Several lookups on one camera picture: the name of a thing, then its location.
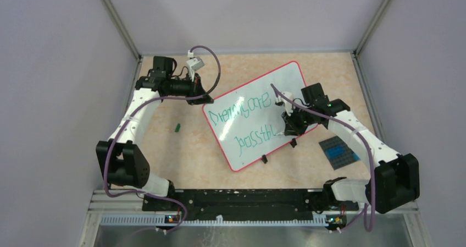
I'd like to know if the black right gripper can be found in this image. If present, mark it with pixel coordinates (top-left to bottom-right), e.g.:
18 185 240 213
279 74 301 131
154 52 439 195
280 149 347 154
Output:
282 103 315 136

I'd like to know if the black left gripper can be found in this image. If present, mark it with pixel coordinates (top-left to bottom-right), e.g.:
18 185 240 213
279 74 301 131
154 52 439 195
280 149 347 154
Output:
167 72 214 106

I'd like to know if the red-edged whiteboard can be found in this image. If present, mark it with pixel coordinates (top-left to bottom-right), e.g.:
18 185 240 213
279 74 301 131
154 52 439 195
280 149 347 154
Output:
202 61 306 172

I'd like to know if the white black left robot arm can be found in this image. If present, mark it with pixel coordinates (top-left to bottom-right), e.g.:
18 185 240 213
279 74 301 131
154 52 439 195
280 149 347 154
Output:
96 53 214 210

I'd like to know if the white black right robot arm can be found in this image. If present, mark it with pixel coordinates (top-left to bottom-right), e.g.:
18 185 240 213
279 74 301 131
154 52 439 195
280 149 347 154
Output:
274 83 420 213

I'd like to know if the black whiteboard clip upper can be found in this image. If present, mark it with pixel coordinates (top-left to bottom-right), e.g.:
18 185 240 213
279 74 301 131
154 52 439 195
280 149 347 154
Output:
290 138 297 148

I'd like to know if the black whiteboard clip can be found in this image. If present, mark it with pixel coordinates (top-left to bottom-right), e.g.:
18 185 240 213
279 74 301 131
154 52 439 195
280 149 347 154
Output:
261 155 268 164
290 138 297 148

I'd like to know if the black whiteboard clip lower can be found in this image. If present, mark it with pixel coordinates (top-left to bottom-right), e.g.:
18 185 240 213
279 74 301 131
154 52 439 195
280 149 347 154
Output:
261 155 268 164

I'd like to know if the blue lego brick on plate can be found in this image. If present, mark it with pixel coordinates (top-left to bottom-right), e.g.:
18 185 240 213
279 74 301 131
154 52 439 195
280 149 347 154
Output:
325 145 345 158

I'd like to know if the grey lego baseplate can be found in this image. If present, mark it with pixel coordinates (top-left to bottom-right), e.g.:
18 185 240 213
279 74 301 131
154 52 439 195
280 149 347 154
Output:
319 136 360 170

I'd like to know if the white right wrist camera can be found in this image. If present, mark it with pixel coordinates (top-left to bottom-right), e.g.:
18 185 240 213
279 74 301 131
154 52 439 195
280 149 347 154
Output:
275 91 293 116

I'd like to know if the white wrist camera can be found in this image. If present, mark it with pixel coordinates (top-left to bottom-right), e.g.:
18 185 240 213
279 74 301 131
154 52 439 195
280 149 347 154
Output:
275 91 293 116
186 51 204 82

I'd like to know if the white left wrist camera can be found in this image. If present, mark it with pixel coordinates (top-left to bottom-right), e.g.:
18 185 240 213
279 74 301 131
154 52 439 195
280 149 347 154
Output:
186 51 204 82

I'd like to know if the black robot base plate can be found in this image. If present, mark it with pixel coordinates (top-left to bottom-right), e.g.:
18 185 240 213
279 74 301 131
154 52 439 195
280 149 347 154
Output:
142 189 359 221

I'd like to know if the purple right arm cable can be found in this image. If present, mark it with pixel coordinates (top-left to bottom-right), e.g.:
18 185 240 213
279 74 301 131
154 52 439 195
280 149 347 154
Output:
270 83 376 233

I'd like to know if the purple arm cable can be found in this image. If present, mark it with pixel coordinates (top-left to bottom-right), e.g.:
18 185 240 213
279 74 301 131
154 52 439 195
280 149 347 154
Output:
270 83 376 233
103 45 221 235

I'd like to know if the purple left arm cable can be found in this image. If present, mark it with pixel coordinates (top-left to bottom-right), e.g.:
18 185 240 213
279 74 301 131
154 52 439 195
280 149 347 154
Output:
103 45 221 235

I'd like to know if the aluminium frame rail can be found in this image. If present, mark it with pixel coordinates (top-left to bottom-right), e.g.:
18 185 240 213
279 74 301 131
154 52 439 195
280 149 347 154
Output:
79 189 432 246

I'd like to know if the white slotted cable duct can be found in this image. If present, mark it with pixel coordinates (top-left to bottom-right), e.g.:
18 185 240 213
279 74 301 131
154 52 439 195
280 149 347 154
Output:
100 214 329 227

